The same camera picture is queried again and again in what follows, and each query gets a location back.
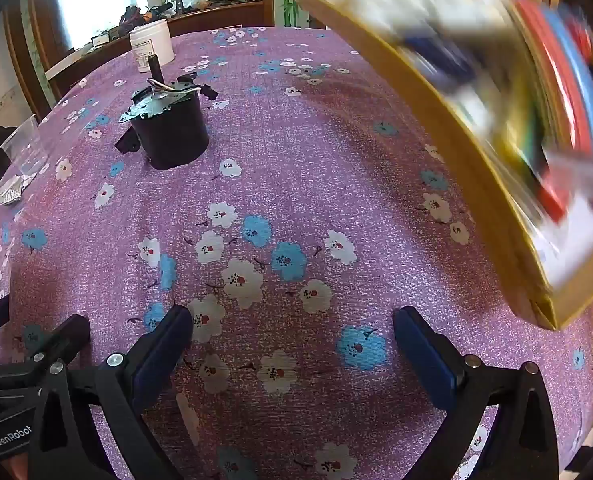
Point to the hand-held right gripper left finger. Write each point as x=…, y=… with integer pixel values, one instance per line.
x=159, y=355

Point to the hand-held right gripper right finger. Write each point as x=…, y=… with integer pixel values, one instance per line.
x=429, y=360

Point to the yellow-taped cardboard box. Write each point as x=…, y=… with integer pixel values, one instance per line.
x=476, y=170

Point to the silver foil packet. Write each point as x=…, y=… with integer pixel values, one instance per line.
x=9, y=192

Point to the clear plastic bag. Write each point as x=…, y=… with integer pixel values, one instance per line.
x=24, y=145

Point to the black cylindrical motor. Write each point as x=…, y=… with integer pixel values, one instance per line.
x=171, y=135

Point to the white plastic jar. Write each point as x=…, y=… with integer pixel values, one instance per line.
x=151, y=45

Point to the wooden sideboard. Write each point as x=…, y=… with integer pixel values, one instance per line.
x=216, y=15

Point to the black flashlight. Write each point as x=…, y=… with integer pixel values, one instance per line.
x=178, y=2

